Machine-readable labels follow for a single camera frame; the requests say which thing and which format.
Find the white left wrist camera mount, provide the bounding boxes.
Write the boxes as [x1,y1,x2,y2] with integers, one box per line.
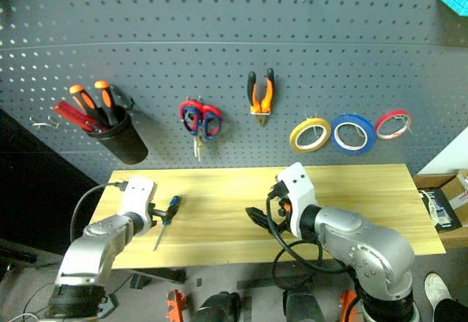
[117,175,157,236]

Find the black plastic tool cup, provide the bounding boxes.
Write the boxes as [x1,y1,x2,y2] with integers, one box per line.
[86,111,149,165]

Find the black trouser leg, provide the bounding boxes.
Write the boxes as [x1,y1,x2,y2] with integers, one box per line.
[434,298,468,322]

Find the red tape roll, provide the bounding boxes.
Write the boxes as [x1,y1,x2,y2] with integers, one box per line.
[374,108,412,141]

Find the thin floor cable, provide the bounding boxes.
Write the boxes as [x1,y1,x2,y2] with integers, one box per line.
[0,281,61,322]

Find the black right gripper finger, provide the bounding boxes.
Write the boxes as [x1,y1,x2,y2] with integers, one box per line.
[245,206,272,221]
[251,214,275,232]

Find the dark rounded shape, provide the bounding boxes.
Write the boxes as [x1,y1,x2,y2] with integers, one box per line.
[282,288,325,322]
[191,291,242,322]

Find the black printed booklet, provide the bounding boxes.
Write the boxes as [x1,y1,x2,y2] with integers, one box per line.
[418,188,463,233]

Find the white shoe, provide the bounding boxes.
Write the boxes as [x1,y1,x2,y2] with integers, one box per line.
[423,272,453,312]

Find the black pegboard cup bracket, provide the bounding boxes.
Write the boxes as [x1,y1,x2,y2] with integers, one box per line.
[110,84,146,115]

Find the orange black handled screwdriver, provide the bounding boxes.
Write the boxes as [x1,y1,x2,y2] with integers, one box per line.
[69,84,110,130]
[94,80,120,127]

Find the black table frame bar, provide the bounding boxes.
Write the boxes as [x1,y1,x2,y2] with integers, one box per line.
[129,267,188,290]

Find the black cabinet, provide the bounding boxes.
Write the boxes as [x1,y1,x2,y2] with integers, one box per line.
[0,108,102,255]

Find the blue black handled screwdriver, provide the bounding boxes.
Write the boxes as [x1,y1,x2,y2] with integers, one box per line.
[152,195,182,252]

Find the red blue handled scissors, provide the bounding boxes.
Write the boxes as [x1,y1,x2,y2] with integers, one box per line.
[178,98,224,164]

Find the red clear handled screwdriver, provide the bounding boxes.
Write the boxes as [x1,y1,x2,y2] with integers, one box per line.
[52,100,107,133]

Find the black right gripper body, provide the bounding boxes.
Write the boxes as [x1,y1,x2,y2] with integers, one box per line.
[271,193,294,228]

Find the grey metal pegboard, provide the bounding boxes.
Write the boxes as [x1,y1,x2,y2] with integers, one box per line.
[0,0,468,186]

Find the brown cardboard box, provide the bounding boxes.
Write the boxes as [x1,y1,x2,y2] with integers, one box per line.
[412,169,468,250]

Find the orange black clamp part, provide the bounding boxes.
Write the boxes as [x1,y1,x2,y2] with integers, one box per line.
[338,288,359,322]
[165,288,189,322]

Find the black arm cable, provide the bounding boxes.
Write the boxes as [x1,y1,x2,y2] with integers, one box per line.
[265,183,354,276]
[69,181,128,243]

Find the blue tape roll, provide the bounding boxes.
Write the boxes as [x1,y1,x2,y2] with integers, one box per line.
[330,113,377,156]

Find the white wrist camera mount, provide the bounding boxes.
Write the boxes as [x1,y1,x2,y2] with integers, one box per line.
[275,162,321,240]
[117,175,157,236]

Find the yellow tape roll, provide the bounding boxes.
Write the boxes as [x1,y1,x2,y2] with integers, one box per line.
[289,117,333,154]

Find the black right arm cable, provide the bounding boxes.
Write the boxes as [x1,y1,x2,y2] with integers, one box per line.
[265,183,354,276]

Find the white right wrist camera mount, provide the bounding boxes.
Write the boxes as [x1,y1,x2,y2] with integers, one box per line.
[275,162,321,240]

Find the orange black handled pliers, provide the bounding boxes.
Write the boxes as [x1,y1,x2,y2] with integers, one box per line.
[246,67,276,127]

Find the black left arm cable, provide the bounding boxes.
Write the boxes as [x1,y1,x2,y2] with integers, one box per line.
[69,181,128,243]

